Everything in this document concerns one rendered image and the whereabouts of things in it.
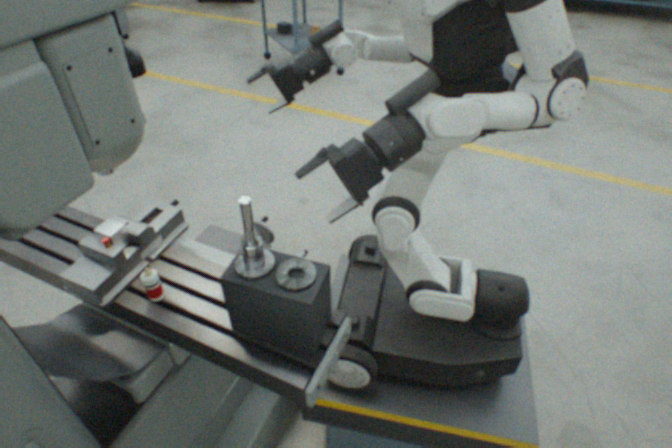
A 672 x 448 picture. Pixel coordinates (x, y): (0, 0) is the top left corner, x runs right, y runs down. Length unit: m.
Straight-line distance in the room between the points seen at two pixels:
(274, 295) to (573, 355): 1.75
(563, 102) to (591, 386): 1.68
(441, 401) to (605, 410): 0.89
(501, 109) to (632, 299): 2.08
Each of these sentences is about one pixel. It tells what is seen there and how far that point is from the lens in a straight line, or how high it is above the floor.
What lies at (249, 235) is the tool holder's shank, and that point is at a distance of 0.96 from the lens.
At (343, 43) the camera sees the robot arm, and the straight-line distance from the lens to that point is 1.23.
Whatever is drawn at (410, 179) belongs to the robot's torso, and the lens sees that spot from 1.25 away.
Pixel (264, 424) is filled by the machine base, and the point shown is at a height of 0.19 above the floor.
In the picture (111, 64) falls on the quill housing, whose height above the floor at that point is 1.54.
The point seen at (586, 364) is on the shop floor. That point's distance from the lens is 2.46.
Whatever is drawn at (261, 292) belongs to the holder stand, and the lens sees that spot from 1.00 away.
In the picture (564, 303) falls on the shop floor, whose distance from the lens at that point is 2.66.
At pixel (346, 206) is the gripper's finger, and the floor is 1.35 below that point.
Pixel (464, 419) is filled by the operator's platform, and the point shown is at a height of 0.40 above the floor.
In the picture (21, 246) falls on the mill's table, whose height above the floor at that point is 0.93.
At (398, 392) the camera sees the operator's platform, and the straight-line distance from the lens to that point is 1.68.
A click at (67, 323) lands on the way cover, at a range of 1.42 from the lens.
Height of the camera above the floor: 1.87
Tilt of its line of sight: 39 degrees down
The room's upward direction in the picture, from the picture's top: straight up
